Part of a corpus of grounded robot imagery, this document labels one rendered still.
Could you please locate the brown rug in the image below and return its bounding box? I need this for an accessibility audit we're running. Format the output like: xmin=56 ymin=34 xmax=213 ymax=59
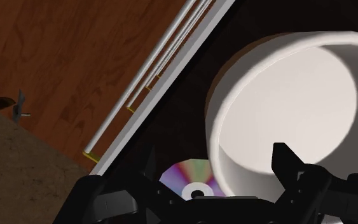
xmin=0 ymin=111 xmax=90 ymax=224

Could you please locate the large white bowl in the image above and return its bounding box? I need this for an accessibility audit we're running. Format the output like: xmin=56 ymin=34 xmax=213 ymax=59
xmin=204 ymin=31 xmax=358 ymax=224

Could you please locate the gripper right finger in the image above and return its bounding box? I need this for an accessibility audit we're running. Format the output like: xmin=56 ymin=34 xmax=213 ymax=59
xmin=271 ymin=142 xmax=358 ymax=224

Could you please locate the iridescent compact disc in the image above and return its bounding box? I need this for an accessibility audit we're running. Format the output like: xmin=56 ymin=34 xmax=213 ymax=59
xmin=159 ymin=158 xmax=226 ymax=202

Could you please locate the small grey metal piece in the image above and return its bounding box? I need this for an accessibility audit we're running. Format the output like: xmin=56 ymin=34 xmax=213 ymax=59
xmin=12 ymin=89 xmax=31 ymax=124

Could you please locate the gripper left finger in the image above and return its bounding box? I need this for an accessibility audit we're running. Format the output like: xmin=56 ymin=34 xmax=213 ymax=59
xmin=53 ymin=144 xmax=186 ymax=224

